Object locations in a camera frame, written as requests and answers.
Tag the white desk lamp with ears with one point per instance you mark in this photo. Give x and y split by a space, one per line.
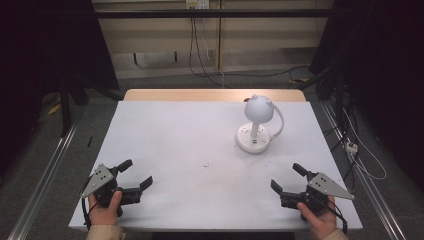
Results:
258 125

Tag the person's left hand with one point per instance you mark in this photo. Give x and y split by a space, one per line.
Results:
104 211

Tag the black horizontal bar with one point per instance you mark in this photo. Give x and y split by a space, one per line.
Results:
213 13

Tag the white wall outlet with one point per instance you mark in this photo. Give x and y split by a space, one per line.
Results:
198 3

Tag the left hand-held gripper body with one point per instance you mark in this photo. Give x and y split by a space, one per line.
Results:
100 181

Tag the black curtain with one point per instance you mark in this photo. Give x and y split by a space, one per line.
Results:
380 66
50 46

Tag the white power strip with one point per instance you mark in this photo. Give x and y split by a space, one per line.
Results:
352 147

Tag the person's right hand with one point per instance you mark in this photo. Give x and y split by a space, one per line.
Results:
318 223

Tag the aluminium floor rail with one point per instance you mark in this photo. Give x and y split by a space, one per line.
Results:
363 180
43 181

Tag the black metal stand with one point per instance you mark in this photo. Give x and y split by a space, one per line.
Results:
66 106

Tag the yellow floor tape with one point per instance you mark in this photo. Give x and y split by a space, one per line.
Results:
55 108

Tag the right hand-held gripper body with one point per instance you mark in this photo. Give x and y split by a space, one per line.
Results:
321 190

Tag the white table cover sheet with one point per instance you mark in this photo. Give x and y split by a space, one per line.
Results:
186 166

